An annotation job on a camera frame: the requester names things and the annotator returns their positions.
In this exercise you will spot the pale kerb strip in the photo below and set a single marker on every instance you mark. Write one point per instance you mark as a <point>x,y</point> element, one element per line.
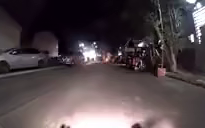
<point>20,72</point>

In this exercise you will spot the grey pavement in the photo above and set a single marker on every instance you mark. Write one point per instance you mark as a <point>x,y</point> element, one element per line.
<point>193,78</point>

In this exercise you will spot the dark parked vehicle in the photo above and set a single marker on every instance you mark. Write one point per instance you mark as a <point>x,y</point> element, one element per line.
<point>136,55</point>

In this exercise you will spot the white car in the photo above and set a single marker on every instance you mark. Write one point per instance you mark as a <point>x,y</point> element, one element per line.
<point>18,59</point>

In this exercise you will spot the building with lit front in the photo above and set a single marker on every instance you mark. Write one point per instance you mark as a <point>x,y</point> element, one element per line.
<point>203,23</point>

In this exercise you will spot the robot's own part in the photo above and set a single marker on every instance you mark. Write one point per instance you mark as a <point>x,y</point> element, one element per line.
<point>64,126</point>
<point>136,126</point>

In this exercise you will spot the brightly lit building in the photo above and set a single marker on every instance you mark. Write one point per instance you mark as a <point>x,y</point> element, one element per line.
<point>89,53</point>

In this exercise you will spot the tree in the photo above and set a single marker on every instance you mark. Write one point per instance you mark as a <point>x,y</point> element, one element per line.
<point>171,55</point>

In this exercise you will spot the small red box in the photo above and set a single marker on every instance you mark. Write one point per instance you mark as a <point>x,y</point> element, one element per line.
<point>161,72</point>

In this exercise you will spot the dark grey asphalt road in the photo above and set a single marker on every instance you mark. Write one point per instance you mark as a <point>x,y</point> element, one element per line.
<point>100,90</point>

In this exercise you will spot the pale building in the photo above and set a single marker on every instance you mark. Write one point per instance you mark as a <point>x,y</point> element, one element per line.
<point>46,43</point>
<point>3,31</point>

